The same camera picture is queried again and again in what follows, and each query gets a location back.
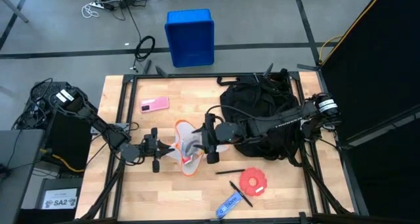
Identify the pink round item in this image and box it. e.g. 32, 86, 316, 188
238, 167, 268, 197

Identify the grey desk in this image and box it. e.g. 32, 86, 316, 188
0, 129, 45, 224

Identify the blue plastic bin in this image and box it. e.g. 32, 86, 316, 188
164, 9, 216, 68

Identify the black metal table frame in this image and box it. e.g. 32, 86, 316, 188
77, 59, 371, 224

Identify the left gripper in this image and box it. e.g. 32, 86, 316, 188
141, 127, 176, 173

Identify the black computer tower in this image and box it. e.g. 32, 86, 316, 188
24, 81, 98, 172

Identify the black cable bundle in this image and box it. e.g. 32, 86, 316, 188
11, 78, 55, 131

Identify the coiled black cable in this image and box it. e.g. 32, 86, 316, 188
133, 35, 156, 72

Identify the black pen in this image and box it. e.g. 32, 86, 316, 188
215, 168, 246, 175
228, 180, 254, 208

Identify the black backpack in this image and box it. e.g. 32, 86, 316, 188
216, 68, 311, 168

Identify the white power strip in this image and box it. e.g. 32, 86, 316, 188
90, 1, 114, 11

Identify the thick yellow cable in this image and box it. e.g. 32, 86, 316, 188
39, 148, 85, 173

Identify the black case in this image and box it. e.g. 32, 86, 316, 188
34, 177, 83, 224

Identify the black metal beam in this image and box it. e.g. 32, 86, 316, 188
343, 104, 420, 146

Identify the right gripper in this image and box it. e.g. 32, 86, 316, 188
192, 114, 226, 165

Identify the pink smartphone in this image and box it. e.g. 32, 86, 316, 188
140, 95, 170, 114

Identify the white SA2 label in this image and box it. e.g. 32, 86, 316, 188
41, 188, 79, 210

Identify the mesh zip pouch orange trim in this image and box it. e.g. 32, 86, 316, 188
163, 119, 229, 177

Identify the grey metal leg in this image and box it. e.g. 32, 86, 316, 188
0, 0, 30, 24

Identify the thin yellow cable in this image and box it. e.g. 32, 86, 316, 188
318, 35, 344, 66

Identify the blue white snack bar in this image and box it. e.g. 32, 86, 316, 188
215, 191, 243, 219

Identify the white cable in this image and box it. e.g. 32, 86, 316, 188
81, 2, 100, 19

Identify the black backdrop panel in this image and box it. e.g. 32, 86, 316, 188
316, 0, 420, 224

